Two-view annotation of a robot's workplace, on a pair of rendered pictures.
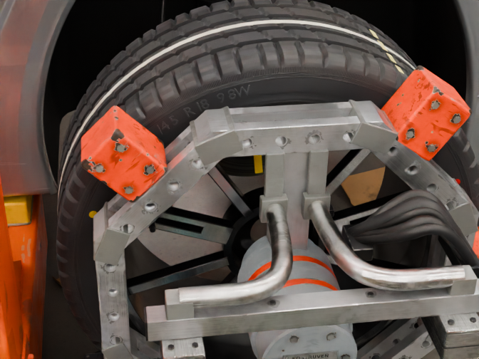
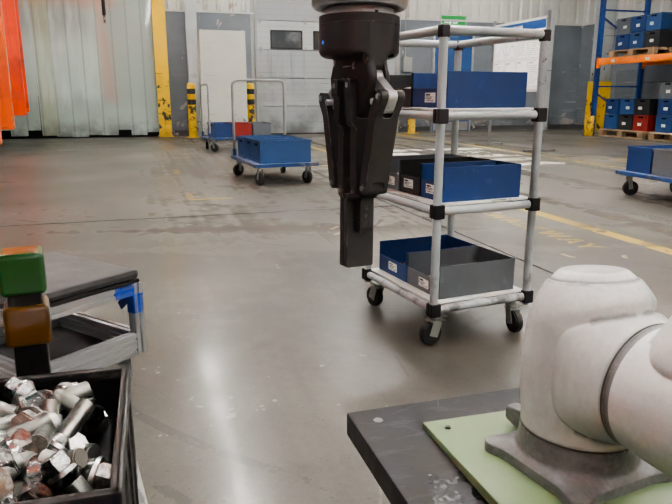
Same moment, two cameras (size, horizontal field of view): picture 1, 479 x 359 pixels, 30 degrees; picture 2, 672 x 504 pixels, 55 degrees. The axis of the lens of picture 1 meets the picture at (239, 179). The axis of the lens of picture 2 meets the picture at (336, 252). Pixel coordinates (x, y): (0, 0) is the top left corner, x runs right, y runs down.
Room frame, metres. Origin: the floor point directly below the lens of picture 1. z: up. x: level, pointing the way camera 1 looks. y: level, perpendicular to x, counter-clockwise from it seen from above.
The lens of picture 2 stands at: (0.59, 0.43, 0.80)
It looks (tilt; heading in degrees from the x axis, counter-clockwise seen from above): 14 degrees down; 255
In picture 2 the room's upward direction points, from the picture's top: straight up
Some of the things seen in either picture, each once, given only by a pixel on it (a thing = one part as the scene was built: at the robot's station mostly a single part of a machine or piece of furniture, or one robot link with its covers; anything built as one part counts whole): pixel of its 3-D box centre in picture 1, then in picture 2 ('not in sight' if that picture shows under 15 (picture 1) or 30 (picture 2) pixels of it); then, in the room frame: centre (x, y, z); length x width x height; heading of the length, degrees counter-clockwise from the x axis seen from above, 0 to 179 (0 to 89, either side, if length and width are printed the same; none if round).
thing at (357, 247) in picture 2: not in sight; (358, 231); (0.41, -0.16, 0.67); 0.03 x 0.01 x 0.07; 12
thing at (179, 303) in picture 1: (231, 230); not in sight; (0.89, 0.01, 1.03); 0.19 x 0.18 x 0.11; 9
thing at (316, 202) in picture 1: (386, 219); not in sight; (0.92, -0.19, 1.03); 0.19 x 0.18 x 0.11; 9
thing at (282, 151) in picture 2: not in sight; (271, 129); (-0.40, -5.82, 0.48); 1.00 x 0.61 x 0.96; 96
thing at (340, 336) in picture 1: (294, 309); not in sight; (0.96, -0.08, 0.85); 0.21 x 0.14 x 0.14; 9
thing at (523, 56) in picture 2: not in sight; (516, 83); (-4.64, -8.69, 0.98); 1.50 x 0.50 x 1.95; 92
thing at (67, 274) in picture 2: not in sight; (47, 329); (0.94, -1.39, 0.17); 0.43 x 0.36 x 0.34; 132
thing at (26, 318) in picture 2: not in sight; (28, 320); (0.73, -0.21, 0.59); 0.04 x 0.04 x 0.04; 9
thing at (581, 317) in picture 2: not in sight; (592, 349); (0.07, -0.24, 0.48); 0.18 x 0.16 x 0.22; 99
